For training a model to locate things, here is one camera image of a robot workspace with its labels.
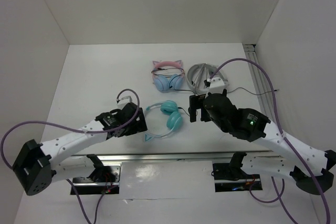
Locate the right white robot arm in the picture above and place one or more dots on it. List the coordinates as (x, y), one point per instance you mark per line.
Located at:
(308, 167)

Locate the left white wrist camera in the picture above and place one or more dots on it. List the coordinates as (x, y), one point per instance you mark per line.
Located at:
(122, 102)

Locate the teal cat-ear headphones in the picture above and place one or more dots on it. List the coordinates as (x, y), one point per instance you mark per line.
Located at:
(174, 121)

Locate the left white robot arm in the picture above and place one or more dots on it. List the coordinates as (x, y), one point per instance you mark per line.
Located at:
(40, 164)

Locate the right side aluminium rail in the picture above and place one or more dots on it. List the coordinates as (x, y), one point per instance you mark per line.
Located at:
(260, 83)

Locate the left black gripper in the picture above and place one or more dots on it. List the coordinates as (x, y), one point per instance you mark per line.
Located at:
(138, 126)

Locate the aluminium mounting rail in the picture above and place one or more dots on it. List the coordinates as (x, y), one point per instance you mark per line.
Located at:
(115, 160)

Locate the pink blue cat-ear headphones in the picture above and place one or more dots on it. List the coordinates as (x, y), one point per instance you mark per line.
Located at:
(164, 83)

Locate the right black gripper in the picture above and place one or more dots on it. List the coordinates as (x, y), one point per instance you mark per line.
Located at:
(195, 103)

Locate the grey white headphones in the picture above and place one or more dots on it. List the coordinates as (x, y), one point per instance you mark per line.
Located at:
(199, 73)

